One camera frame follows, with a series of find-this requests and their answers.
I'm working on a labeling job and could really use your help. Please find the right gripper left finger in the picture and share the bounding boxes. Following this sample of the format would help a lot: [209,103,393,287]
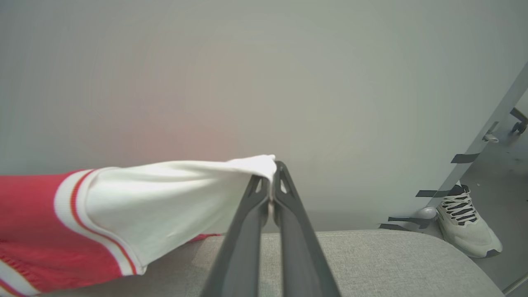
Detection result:
[201,175,271,297]

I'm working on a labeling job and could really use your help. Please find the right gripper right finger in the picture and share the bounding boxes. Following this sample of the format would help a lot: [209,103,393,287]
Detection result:
[272,161,341,297]

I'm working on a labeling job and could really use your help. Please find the red and white t-shirt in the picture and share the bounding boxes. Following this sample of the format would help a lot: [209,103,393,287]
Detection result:
[0,155,277,297]

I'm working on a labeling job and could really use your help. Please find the grey fabric sofa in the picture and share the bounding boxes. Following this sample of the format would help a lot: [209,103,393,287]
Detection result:
[41,229,504,297]

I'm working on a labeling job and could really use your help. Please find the round grey panel foot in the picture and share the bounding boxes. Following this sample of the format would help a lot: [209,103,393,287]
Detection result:
[415,206,438,220]

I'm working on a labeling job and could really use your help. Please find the white sneaker black laces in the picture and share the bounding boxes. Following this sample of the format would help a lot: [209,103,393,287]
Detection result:
[436,184,504,258]

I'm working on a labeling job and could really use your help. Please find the white partition panel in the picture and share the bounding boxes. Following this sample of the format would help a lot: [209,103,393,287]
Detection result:
[0,0,528,232]

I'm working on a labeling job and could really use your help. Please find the thin white rod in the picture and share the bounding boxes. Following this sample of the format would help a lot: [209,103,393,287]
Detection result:
[501,274,528,295]

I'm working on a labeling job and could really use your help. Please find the black caster wheel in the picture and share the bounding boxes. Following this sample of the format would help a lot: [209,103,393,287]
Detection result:
[510,108,528,135]

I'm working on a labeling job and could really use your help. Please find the grey aluminium panel post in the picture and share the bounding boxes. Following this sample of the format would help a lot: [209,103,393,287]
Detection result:
[427,62,528,207]

